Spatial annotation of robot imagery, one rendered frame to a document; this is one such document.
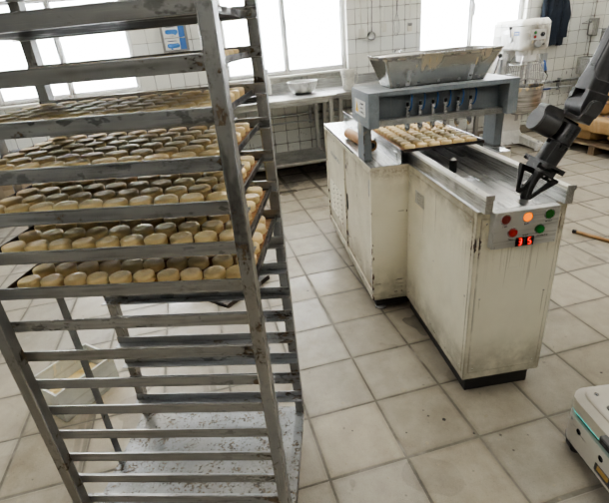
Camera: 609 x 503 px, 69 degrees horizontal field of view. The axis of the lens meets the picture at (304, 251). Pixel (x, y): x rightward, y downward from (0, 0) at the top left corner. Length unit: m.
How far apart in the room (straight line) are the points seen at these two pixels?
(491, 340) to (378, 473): 0.68
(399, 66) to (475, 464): 1.66
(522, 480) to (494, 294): 0.64
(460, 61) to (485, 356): 1.31
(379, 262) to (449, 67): 1.00
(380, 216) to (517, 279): 0.77
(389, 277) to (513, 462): 1.06
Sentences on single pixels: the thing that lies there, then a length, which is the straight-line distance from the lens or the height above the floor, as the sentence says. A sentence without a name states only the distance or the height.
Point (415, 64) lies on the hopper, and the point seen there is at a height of 1.28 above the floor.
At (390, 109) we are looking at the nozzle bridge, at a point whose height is 1.09.
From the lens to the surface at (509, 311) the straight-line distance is 1.93.
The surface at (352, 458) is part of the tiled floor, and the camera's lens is 1.85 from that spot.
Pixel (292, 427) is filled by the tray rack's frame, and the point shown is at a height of 0.15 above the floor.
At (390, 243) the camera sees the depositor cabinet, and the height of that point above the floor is 0.43.
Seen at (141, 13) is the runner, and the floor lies 1.49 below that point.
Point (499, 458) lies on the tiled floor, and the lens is 1.92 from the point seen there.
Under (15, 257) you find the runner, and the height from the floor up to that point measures 1.05.
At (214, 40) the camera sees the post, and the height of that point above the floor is 1.44.
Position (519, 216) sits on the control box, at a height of 0.82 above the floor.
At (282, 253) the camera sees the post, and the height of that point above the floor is 0.82.
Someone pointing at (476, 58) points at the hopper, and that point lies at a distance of 2.34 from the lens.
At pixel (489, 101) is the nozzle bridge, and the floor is 1.07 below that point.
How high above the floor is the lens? 1.44
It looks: 26 degrees down
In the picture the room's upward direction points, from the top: 5 degrees counter-clockwise
